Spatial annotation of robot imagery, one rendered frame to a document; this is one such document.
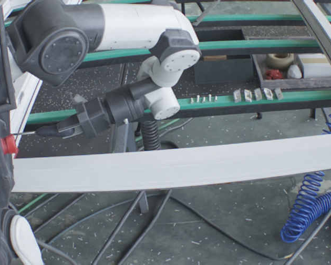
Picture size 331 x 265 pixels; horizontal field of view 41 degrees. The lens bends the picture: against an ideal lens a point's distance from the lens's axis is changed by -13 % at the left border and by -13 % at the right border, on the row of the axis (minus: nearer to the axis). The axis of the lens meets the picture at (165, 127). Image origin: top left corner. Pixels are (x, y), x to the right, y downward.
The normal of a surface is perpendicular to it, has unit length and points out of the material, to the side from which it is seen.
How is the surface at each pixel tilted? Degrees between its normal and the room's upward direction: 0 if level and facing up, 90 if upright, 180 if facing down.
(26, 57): 38
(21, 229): 90
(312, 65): 0
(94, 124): 115
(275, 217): 0
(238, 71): 90
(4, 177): 96
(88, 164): 0
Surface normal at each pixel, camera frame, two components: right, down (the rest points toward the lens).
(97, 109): -0.10, -0.45
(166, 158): -0.11, -0.80
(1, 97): 0.34, 0.39
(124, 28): 0.56, 0.25
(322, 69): -0.01, 0.58
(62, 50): 0.47, 0.65
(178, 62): 0.30, 0.90
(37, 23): -0.52, -0.35
